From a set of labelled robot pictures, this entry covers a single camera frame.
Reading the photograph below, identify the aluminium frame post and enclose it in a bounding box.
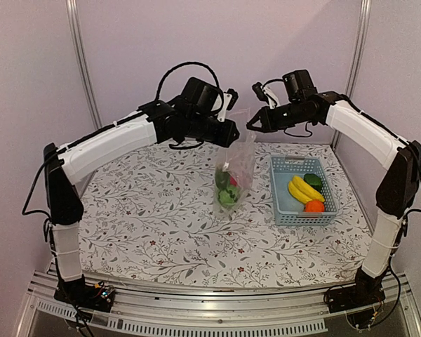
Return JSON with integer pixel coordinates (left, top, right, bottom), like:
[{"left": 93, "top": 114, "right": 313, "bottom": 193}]
[
  {"left": 331, "top": 0, "right": 372, "bottom": 148},
  {"left": 65, "top": 0, "right": 102, "bottom": 130}
]

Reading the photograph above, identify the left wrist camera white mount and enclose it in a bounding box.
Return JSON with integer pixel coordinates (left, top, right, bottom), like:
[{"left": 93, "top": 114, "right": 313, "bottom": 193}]
[{"left": 211, "top": 88, "right": 239, "bottom": 122}]

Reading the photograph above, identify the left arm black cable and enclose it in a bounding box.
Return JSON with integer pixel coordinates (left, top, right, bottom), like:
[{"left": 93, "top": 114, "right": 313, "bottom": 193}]
[{"left": 156, "top": 62, "right": 222, "bottom": 103}]

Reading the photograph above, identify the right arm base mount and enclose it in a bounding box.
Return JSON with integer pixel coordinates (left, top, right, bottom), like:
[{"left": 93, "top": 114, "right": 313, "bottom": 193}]
[{"left": 323, "top": 268, "right": 387, "bottom": 329}]

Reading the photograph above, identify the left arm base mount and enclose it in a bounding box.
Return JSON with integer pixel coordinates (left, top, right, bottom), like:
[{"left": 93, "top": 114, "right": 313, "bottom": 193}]
[{"left": 54, "top": 276, "right": 115, "bottom": 312}]

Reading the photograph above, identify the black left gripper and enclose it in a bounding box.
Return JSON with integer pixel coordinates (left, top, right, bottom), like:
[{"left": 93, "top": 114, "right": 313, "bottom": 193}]
[{"left": 187, "top": 113, "right": 240, "bottom": 147}]

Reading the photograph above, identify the light blue plastic basket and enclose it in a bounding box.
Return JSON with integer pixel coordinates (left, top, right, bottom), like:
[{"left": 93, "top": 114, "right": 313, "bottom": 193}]
[{"left": 269, "top": 156, "right": 338, "bottom": 226}]

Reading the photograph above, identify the left aluminium frame post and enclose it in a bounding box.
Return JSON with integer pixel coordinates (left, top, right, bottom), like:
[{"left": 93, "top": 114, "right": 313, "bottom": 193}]
[{"left": 65, "top": 0, "right": 102, "bottom": 130}]

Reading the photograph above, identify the green watermelon toy ball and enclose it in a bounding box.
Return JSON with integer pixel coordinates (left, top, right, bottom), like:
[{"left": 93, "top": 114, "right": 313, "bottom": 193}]
[{"left": 218, "top": 190, "right": 239, "bottom": 208}]

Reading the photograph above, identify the red apple toy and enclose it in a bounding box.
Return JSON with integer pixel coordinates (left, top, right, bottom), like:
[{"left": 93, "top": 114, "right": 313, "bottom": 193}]
[{"left": 229, "top": 176, "right": 239, "bottom": 187}]

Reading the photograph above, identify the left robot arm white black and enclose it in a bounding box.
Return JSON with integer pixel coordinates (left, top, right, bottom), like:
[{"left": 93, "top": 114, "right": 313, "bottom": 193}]
[{"left": 44, "top": 77, "right": 239, "bottom": 305}]

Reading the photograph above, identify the front aluminium rail frame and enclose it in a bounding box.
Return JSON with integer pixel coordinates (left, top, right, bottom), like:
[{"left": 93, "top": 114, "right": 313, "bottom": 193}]
[{"left": 13, "top": 269, "right": 421, "bottom": 336}]

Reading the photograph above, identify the dark green pepper toy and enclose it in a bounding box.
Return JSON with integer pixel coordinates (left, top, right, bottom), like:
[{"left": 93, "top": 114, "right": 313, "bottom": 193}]
[{"left": 303, "top": 173, "right": 323, "bottom": 192}]

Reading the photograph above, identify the floral patterned table mat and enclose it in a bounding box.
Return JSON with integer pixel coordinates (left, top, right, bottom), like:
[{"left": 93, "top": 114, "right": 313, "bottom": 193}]
[{"left": 79, "top": 143, "right": 371, "bottom": 288}]

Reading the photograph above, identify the yellow banana toy bunch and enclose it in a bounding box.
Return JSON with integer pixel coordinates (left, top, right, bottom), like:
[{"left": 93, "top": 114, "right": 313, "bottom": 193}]
[{"left": 288, "top": 176, "right": 326, "bottom": 204}]

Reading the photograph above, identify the clear zip top bag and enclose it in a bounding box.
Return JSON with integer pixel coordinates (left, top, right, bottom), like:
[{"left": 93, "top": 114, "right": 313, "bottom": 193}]
[{"left": 213, "top": 109, "right": 256, "bottom": 219}]

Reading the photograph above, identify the orange toy fruit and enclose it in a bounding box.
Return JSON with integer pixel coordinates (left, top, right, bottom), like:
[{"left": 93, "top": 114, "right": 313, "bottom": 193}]
[{"left": 304, "top": 199, "right": 326, "bottom": 213}]

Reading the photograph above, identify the right aluminium frame post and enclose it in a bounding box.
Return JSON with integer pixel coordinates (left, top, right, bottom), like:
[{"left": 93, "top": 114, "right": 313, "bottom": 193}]
[{"left": 331, "top": 0, "right": 372, "bottom": 148}]

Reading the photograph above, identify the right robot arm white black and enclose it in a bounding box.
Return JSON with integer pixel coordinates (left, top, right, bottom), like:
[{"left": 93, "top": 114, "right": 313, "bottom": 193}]
[{"left": 247, "top": 70, "right": 421, "bottom": 306}]

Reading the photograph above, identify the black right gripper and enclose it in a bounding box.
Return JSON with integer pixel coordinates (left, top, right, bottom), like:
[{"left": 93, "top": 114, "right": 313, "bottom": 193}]
[{"left": 246, "top": 99, "right": 312, "bottom": 133}]

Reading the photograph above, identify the green orange carrot toy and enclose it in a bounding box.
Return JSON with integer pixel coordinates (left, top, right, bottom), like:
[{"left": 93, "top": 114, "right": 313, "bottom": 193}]
[{"left": 215, "top": 167, "right": 231, "bottom": 190}]

